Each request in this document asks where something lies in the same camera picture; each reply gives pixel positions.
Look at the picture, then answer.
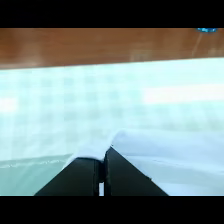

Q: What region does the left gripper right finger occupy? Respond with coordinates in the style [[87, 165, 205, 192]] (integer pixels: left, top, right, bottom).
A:
[[103, 146, 169, 197]]

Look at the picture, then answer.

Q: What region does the light blue shirt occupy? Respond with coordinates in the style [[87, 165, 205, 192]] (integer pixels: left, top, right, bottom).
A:
[[62, 128, 224, 197]]

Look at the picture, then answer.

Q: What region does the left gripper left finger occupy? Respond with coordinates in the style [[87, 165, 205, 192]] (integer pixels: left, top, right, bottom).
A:
[[34, 157, 105, 197]]

